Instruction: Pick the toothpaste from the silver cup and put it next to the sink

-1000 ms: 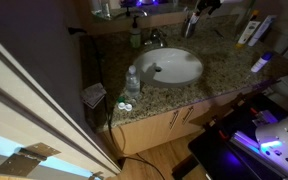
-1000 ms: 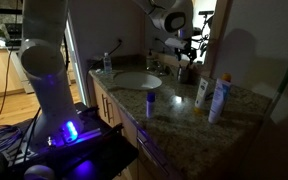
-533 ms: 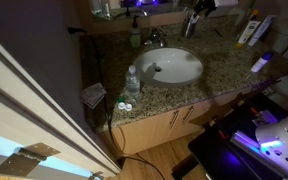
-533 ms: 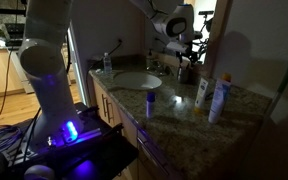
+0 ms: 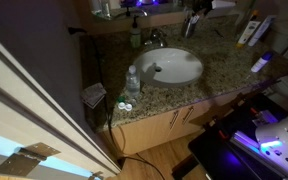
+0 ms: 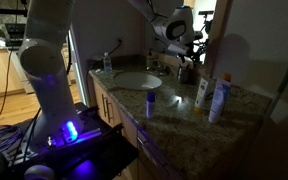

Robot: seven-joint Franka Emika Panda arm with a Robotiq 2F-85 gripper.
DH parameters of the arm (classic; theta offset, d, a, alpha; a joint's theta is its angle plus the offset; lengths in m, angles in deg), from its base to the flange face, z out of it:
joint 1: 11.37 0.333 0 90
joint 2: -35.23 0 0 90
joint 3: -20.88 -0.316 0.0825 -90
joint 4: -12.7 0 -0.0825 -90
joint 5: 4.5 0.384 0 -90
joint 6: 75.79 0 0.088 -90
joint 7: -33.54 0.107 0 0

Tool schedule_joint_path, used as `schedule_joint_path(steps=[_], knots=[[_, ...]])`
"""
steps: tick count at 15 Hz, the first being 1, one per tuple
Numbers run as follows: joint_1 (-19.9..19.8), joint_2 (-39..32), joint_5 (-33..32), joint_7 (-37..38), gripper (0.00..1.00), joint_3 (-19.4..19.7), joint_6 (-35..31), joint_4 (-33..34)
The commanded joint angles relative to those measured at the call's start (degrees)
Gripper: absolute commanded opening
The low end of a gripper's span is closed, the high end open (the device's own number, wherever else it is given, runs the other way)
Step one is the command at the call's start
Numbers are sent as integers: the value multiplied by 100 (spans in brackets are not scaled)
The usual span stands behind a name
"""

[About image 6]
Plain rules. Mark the black kitchen appliance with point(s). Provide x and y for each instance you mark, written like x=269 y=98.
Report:
x=14 y=33

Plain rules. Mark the dark round dome object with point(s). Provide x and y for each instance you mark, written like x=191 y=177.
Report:
x=39 y=173

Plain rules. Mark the wooden vanity cabinet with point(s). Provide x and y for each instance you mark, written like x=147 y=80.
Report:
x=117 y=116

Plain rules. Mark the clear plastic water bottle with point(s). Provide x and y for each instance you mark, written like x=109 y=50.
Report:
x=107 y=65

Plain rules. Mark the white bottle with purple cap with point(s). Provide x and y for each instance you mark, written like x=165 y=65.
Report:
x=150 y=106

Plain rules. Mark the white tube with blue label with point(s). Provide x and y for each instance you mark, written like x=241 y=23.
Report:
x=201 y=95

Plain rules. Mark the white kitchen oven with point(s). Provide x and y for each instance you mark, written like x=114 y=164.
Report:
x=17 y=71

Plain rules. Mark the glowing blue light module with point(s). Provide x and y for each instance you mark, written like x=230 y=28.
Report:
x=70 y=131

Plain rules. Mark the chrome faucet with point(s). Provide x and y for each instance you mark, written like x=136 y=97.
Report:
x=160 y=68

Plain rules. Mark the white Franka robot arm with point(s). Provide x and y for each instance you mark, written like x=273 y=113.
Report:
x=50 y=96

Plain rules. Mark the white oval sink basin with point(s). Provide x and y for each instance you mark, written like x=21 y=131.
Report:
x=137 y=81

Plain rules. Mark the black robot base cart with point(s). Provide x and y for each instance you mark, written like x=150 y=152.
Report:
x=94 y=150

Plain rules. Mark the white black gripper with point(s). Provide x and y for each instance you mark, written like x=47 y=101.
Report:
x=179 y=49

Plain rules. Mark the white sunscreen tube orange cap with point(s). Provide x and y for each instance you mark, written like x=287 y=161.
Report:
x=219 y=100

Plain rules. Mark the silver metal cup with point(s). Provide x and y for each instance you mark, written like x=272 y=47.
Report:
x=183 y=77

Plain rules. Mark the soap dispenser pump bottle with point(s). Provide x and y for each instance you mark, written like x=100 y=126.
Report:
x=149 y=60

